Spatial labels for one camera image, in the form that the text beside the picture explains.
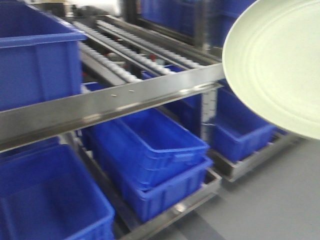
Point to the blue bin nested lower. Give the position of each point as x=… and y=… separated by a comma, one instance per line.
x=147, y=204

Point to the stainless steel shelf rack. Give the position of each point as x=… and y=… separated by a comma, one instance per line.
x=33, y=123

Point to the blue bin lower right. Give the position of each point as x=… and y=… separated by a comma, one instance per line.
x=238, y=132

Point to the blue bin lower left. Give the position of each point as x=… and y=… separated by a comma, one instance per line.
x=48, y=194

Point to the blue bin nested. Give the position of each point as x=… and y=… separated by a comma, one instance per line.
x=147, y=147
x=147, y=204

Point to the blue bin nested upper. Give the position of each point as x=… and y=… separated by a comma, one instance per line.
x=147, y=147

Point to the blue bin upper left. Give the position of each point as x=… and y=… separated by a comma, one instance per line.
x=39, y=56

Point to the blue bin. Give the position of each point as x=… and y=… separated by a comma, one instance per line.
x=238, y=132
x=48, y=194
x=39, y=56

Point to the pale green round plate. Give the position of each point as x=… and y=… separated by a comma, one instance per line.
x=271, y=60

